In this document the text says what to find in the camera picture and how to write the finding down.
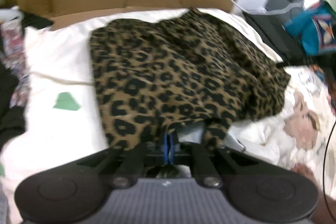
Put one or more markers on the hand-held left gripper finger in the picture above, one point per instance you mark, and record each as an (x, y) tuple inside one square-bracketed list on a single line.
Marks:
[(171, 150), (165, 150)]

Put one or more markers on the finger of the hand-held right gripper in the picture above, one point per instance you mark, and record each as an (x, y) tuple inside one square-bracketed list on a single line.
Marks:
[(283, 65)]

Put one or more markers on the leopard print garment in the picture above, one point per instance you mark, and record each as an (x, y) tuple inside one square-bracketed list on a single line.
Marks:
[(170, 69)]

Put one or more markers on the folded black garment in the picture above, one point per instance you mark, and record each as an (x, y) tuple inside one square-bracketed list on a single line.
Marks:
[(275, 35)]

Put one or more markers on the teal printed blanket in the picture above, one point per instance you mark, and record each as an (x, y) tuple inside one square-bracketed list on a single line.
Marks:
[(309, 27)]

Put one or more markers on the cream bear print blanket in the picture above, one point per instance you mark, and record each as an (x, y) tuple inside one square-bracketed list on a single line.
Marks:
[(57, 61)]

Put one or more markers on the black cloth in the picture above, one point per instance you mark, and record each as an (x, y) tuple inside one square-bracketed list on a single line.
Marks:
[(36, 20)]

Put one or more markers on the grey neck pillow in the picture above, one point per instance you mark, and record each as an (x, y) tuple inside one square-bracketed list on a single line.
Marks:
[(9, 15)]

